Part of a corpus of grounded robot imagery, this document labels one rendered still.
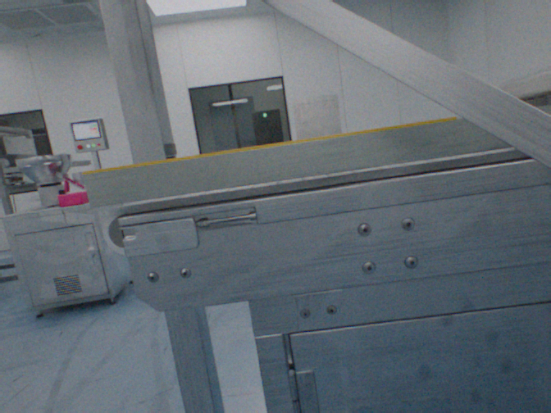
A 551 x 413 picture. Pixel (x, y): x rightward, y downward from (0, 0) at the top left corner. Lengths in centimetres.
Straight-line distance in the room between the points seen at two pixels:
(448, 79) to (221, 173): 19
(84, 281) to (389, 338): 265
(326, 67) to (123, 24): 506
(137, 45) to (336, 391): 59
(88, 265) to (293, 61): 398
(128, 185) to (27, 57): 595
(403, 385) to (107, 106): 554
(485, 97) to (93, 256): 274
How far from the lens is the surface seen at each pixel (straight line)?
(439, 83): 27
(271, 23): 571
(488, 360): 50
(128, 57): 68
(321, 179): 34
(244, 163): 32
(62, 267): 297
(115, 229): 38
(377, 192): 33
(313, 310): 40
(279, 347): 43
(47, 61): 616
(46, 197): 318
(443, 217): 36
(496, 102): 27
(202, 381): 76
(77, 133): 322
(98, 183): 37
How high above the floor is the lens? 92
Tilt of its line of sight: 9 degrees down
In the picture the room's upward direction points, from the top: 8 degrees counter-clockwise
